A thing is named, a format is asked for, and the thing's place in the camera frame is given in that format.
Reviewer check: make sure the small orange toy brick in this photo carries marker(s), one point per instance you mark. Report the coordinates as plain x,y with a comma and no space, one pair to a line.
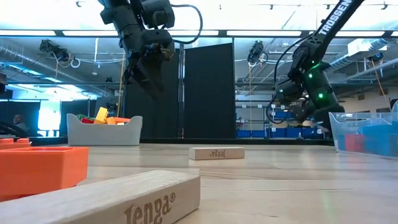
40,169

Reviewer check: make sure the white ventilation duct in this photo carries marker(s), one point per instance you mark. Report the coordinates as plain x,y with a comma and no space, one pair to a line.
357,53

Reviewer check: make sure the long red toy brick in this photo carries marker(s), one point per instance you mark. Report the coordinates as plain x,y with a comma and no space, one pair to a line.
87,121

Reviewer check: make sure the silver ventilation duct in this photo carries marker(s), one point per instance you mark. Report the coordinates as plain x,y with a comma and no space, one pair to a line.
31,62

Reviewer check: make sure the long orange toy brick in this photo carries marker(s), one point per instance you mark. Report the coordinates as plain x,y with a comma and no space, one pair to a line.
14,144
123,119

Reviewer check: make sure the long green toy brick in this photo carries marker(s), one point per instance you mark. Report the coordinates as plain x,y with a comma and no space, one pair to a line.
81,117

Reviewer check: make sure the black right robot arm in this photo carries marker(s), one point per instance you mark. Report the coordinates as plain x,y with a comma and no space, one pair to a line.
329,25

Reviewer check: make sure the black background robot arm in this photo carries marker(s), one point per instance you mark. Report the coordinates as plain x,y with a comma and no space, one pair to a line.
112,107

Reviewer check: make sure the amber yellow toy brick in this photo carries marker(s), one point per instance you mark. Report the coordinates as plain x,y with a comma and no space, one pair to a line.
101,115

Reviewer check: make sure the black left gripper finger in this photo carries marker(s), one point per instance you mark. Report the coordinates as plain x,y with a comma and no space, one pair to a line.
152,77
132,77

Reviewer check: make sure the white plastic bin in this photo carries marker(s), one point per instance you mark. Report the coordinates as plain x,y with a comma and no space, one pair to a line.
102,133

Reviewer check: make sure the black ceiling-hung device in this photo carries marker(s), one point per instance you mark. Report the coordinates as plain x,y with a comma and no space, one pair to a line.
256,51
54,49

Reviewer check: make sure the small blue toy brick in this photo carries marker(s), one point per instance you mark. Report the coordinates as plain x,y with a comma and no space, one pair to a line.
341,142
382,143

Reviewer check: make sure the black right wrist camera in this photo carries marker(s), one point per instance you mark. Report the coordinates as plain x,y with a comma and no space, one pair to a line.
289,92

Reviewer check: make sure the clear plastic bin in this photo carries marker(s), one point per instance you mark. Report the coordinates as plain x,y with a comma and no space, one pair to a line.
342,121

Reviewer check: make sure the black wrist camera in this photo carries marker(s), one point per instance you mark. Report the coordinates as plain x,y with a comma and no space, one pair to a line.
289,92
158,14

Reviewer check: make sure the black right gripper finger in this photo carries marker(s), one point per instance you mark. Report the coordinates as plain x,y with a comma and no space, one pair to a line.
304,112
325,116

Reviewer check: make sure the person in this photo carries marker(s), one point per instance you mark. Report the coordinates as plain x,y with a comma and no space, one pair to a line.
21,124

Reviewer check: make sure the black folding partition screen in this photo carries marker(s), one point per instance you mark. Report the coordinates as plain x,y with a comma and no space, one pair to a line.
208,93

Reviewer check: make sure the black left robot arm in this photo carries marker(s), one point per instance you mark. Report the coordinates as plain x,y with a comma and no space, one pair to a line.
121,15

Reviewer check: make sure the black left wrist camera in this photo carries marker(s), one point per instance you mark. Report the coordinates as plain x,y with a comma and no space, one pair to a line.
158,14

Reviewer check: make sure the shelf with blue bins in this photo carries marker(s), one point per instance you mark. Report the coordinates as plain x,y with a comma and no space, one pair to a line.
258,129

